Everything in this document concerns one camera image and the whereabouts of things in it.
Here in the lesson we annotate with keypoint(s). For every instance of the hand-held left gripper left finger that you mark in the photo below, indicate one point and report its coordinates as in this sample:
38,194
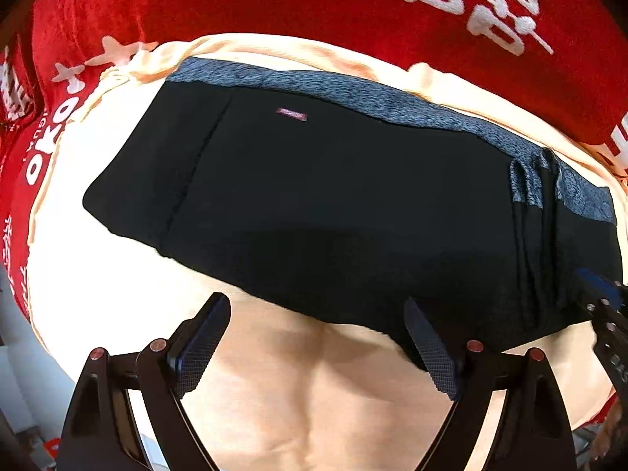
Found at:
201,348

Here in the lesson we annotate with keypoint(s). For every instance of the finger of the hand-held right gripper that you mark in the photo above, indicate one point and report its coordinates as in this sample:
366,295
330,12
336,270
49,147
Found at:
611,324

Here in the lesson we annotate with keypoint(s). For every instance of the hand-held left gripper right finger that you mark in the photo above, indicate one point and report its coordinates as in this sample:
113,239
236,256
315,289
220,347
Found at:
434,353

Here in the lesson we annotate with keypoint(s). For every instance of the black pants with blue-grey stripes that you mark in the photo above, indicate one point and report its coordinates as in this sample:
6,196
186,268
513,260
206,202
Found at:
319,206

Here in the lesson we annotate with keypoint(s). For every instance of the cream cloth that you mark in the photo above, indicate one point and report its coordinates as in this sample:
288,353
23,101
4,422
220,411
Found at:
294,378

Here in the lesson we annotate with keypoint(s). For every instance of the red printed blanket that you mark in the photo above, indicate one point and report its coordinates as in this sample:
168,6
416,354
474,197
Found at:
294,0

